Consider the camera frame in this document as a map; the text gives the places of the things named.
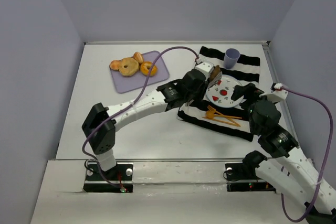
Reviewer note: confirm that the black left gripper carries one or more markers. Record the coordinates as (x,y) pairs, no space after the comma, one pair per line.
(210,78)

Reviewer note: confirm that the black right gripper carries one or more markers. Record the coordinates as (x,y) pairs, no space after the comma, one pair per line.
(250,92)

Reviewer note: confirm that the brown chocolate croissant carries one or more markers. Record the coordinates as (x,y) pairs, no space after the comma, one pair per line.
(215,72)

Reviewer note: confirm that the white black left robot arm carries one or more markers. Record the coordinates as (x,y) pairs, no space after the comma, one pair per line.
(102,123)

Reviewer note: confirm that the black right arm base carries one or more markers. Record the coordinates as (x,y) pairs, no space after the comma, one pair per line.
(241,177)

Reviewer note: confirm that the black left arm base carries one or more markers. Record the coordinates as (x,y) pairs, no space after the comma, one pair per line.
(120,178)

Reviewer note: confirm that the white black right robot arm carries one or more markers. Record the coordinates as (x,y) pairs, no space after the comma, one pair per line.
(302,183)

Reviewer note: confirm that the small glazed bread roll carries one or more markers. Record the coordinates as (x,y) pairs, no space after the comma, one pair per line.
(138,57)

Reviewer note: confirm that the pale round bread bun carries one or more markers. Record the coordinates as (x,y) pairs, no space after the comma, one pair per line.
(115,65)

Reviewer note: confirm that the watermelon pattern plate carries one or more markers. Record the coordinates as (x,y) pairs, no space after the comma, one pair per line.
(220,94)

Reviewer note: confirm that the black white striped cloth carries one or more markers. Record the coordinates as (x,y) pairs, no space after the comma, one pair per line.
(246,70)

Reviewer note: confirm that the orange plastic fork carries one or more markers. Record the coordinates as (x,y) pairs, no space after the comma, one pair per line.
(213,109)

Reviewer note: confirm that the orange plastic spoon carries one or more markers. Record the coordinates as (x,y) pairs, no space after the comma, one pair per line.
(211,114)

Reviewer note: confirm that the lavender plastic cup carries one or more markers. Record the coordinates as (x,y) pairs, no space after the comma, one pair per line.
(230,58)

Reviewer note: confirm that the orange glazed donut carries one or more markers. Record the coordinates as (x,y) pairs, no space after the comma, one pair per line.
(147,68)

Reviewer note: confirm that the large beige bagel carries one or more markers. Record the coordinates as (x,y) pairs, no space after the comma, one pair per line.
(128,67)

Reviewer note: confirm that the lavender plastic tray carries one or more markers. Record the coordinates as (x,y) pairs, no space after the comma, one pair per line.
(126,84)

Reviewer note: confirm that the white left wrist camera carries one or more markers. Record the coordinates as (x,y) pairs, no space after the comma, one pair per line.
(206,68)

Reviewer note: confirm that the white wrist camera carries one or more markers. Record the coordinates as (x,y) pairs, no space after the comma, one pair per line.
(206,68)
(276,95)

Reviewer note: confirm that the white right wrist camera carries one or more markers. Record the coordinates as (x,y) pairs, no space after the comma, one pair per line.
(276,95)

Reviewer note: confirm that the metal table edge rail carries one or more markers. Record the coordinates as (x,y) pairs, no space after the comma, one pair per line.
(180,42)

